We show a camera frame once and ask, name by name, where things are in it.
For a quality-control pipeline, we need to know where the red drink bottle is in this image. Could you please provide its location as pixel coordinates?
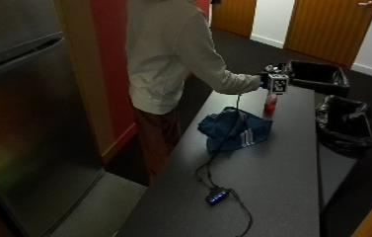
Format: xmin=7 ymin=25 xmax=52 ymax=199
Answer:
xmin=262 ymin=93 xmax=278 ymax=116

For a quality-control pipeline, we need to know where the white marker cube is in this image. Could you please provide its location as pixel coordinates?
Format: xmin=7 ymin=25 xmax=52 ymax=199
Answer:
xmin=266 ymin=73 xmax=290 ymax=96

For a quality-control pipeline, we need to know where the black lined trash bin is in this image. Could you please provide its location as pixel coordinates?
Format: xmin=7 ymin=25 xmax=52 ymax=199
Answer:
xmin=286 ymin=59 xmax=350 ymax=98
xmin=314 ymin=94 xmax=372 ymax=158

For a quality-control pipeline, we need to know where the blue cloth bag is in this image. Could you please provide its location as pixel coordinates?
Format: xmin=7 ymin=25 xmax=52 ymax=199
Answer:
xmin=196 ymin=106 xmax=274 ymax=153

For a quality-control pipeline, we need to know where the the person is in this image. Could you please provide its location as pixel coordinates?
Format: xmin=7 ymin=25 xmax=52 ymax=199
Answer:
xmin=125 ymin=0 xmax=270 ymax=186

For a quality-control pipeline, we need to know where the black hub with blue lights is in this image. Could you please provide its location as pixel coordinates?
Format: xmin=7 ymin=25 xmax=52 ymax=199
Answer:
xmin=205 ymin=187 xmax=232 ymax=207

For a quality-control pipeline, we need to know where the stainless steel refrigerator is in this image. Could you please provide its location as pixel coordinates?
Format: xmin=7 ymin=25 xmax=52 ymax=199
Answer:
xmin=0 ymin=0 xmax=106 ymax=237

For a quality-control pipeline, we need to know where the black cable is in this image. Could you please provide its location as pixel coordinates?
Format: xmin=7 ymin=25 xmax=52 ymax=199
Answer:
xmin=193 ymin=94 xmax=242 ymax=191
xmin=228 ymin=189 xmax=253 ymax=237

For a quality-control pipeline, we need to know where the wooden door with handle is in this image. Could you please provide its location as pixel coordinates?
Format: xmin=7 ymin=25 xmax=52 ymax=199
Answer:
xmin=282 ymin=0 xmax=372 ymax=68

